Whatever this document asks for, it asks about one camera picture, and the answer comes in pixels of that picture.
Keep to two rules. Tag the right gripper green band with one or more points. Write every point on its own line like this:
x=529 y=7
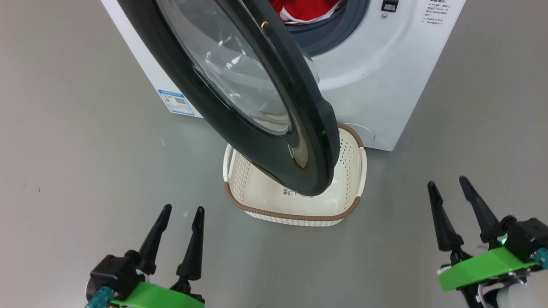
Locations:
x=483 y=267

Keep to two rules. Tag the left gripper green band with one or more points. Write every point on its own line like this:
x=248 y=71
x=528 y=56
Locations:
x=158 y=297

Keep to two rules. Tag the black round glass washer door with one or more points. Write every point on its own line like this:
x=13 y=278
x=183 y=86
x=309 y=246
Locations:
x=317 y=111

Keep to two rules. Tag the red garment white trim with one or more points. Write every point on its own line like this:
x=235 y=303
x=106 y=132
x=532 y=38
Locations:
x=299 y=10

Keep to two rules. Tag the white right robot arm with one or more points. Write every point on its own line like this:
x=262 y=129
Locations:
x=518 y=297

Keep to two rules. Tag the cream basket brown rim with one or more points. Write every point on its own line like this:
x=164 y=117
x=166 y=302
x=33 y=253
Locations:
x=299 y=207

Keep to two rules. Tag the white front-load washing machine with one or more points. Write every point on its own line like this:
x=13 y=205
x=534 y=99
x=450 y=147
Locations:
x=385 y=85

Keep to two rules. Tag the grey rubber door gasket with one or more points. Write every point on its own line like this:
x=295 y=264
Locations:
x=338 y=34

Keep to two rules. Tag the black door lock socket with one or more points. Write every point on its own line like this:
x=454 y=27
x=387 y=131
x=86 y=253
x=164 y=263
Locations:
x=389 y=5

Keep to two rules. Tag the white barcode sticker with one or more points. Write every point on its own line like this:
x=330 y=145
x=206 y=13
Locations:
x=291 y=193

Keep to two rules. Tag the round white filter cover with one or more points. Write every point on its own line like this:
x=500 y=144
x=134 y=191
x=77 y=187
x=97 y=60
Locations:
x=367 y=132

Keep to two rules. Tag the blue energy label sticker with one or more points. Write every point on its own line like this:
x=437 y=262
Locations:
x=177 y=102

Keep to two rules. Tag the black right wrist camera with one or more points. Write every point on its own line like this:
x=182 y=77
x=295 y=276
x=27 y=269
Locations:
x=526 y=239

